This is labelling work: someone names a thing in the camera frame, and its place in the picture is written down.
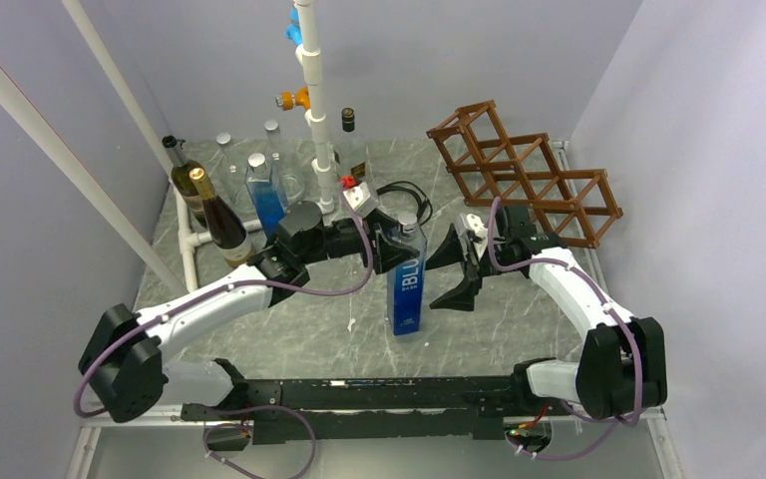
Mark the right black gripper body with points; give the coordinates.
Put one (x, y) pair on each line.
(487, 265)

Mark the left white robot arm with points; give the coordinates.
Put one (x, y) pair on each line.
(130, 365)

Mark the orange pipe-mounted fitting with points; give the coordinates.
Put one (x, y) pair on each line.
(287, 101)

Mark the clear bottle green label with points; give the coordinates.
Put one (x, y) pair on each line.
(286, 162)

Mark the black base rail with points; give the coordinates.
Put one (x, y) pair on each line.
(275, 411)

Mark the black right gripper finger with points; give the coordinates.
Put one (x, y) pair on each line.
(450, 251)
(463, 296)

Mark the brown bottle gold foil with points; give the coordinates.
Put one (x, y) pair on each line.
(225, 227)

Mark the clear bottle white cap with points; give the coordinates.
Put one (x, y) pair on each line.
(232, 173)

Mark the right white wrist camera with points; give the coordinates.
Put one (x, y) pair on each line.
(471, 227)

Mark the brown wooden wine rack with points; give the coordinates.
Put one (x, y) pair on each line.
(488, 163)

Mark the green wine bottle silver foil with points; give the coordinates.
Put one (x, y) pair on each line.
(180, 176)

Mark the blue pipe-mounted fitting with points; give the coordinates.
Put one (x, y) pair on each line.
(293, 30)

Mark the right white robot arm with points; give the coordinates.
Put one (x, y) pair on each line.
(621, 370)

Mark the white PVC pipe frame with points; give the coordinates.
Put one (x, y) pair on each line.
(25, 113)

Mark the blue square bottle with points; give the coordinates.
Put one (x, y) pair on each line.
(266, 191)

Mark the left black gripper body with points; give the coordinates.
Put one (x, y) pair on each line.
(344, 239)

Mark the blue Blue Dash bottle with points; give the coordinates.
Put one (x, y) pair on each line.
(405, 282)

